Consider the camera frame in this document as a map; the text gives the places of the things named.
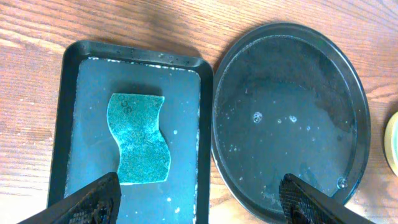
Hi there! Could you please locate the black round tray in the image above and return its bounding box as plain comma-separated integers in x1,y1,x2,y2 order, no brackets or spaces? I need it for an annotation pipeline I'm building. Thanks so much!
212,23,371,223

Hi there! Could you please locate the yellow plate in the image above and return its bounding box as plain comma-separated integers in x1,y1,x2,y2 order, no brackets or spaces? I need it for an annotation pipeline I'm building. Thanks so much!
384,112,398,177

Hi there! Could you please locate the black rectangular tray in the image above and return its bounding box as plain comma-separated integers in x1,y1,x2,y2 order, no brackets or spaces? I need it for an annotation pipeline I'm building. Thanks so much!
47,40,213,223

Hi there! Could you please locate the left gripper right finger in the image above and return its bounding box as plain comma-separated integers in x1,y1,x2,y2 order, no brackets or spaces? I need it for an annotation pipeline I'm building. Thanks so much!
279,174,372,224

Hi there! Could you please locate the green yellow sponge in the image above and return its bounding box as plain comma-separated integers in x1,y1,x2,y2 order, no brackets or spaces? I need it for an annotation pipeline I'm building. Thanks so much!
106,93,171,185

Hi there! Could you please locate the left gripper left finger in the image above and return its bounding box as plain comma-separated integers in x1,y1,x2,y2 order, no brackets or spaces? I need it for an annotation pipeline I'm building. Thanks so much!
20,172,121,224

